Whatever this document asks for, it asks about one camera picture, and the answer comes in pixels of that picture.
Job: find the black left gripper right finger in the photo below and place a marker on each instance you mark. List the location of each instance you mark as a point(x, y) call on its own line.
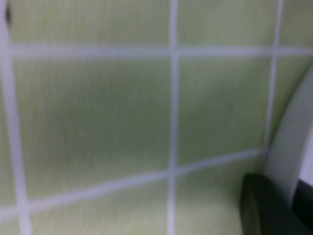
point(303, 202)

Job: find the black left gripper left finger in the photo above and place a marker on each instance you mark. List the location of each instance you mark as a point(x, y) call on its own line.
point(263, 210)

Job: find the grey round plate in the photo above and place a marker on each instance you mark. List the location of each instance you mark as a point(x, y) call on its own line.
point(292, 141)

